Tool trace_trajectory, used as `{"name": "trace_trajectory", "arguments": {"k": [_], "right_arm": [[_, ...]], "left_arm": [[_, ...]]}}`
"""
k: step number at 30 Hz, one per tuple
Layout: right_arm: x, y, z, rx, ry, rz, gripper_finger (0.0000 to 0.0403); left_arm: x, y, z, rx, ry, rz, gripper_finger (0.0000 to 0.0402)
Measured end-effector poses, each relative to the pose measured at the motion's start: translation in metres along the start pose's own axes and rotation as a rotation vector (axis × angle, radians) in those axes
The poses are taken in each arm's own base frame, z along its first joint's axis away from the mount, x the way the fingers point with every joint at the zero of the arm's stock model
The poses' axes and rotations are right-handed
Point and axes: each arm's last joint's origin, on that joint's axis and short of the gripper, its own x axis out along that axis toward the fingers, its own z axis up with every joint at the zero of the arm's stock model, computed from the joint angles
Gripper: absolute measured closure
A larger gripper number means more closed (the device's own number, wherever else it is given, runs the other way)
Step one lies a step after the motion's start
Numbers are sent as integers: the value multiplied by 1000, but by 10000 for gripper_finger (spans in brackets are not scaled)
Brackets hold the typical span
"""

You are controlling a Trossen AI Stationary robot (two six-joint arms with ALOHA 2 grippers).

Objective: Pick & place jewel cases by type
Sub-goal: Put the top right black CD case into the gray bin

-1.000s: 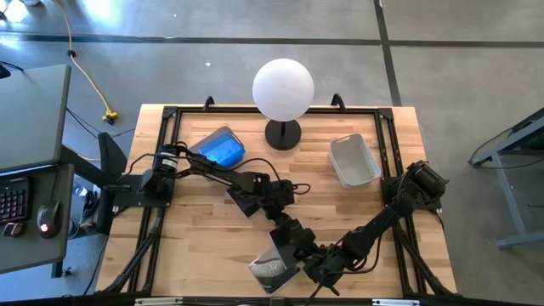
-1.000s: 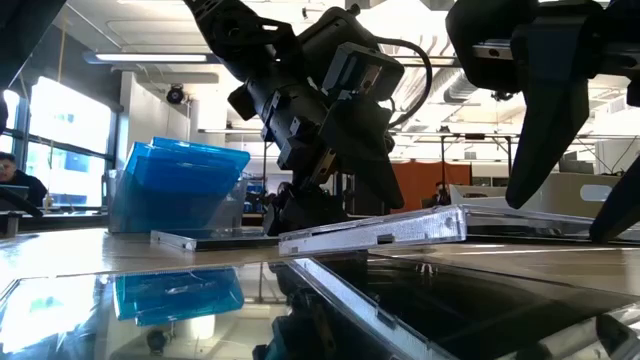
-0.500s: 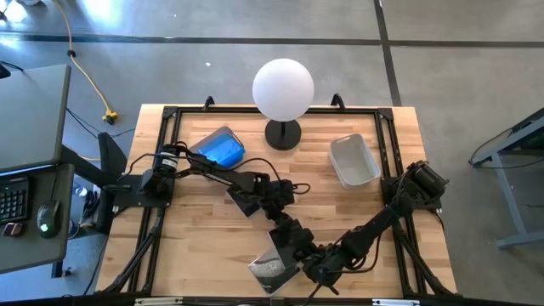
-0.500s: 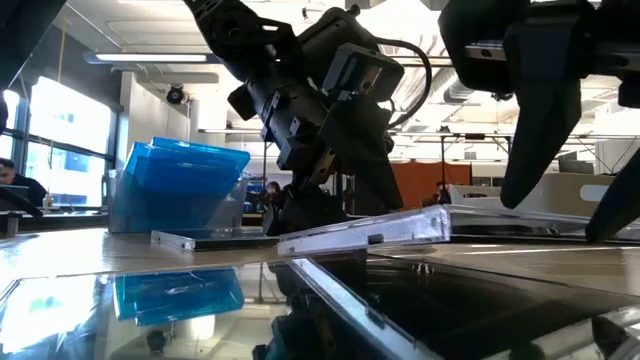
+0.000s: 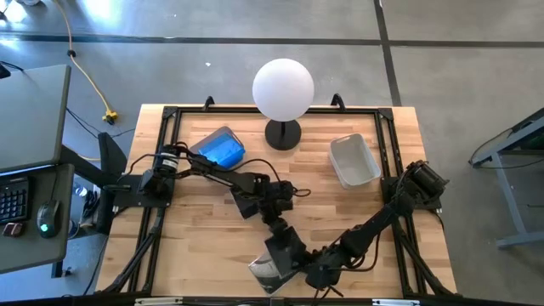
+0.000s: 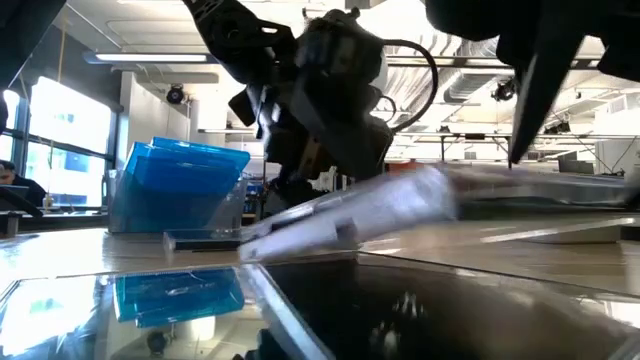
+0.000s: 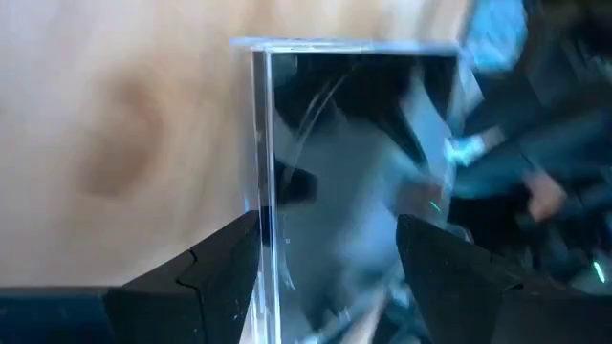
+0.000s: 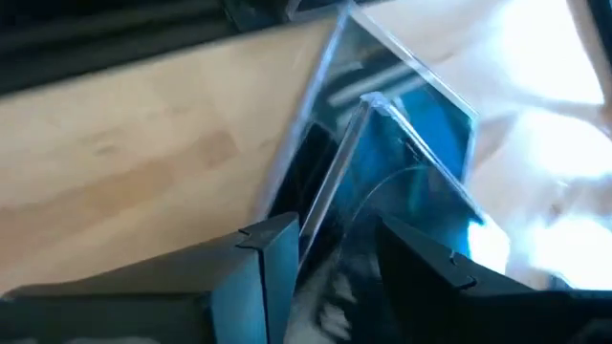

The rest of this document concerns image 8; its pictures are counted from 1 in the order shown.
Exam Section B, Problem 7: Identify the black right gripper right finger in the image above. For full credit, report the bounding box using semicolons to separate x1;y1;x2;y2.
375;217;612;344

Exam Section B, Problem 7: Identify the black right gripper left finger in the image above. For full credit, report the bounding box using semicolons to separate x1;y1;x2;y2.
0;212;300;344

